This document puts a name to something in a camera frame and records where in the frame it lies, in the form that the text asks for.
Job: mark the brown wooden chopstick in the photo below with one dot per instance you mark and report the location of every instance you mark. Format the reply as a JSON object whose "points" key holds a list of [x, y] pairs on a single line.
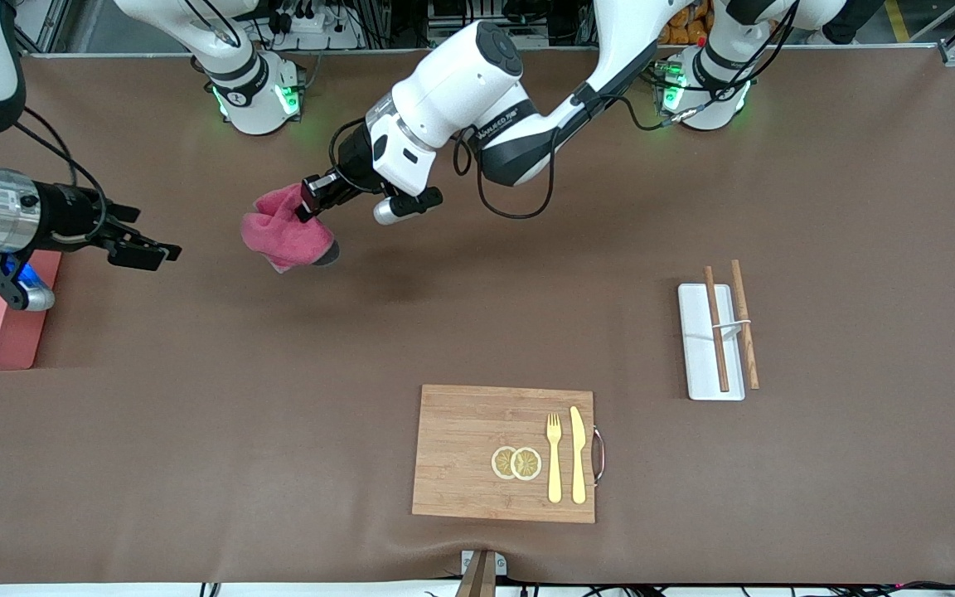
{"points": [[716, 332], [744, 332]]}

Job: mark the yellow plastic fork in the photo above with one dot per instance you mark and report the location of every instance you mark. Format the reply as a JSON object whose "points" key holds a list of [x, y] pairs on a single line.
{"points": [[555, 473]]}

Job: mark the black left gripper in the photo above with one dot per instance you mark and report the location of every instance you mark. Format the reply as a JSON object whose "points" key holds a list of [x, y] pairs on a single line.
{"points": [[354, 163]]}

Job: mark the white power strip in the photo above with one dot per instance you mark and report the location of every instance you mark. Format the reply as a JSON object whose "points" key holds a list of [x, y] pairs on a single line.
{"points": [[312, 25]]}

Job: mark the bamboo cutting board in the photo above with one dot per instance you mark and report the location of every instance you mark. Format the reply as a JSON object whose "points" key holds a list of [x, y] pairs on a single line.
{"points": [[461, 448]]}

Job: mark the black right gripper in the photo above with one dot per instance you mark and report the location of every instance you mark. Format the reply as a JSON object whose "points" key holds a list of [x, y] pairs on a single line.
{"points": [[70, 213]]}

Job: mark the yellow plastic knife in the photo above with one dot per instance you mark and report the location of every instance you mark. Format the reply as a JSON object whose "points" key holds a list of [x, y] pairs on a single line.
{"points": [[579, 464]]}

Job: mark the red cloth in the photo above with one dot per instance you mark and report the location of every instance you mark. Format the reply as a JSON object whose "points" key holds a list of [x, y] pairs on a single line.
{"points": [[287, 236]]}

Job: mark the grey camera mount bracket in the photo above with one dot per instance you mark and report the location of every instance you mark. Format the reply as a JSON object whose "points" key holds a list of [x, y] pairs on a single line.
{"points": [[482, 572]]}

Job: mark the white rectangular tray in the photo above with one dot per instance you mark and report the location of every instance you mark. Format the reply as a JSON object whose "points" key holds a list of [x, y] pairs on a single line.
{"points": [[697, 365]]}

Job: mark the lemon slice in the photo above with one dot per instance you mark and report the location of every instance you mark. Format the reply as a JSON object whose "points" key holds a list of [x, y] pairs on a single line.
{"points": [[527, 463], [501, 463]]}

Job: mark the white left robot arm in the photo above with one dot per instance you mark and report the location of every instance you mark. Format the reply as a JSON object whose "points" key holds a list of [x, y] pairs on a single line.
{"points": [[461, 83]]}

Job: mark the orange packaged goods pile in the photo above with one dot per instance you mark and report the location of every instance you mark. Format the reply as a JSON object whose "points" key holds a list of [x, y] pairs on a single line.
{"points": [[685, 25]]}

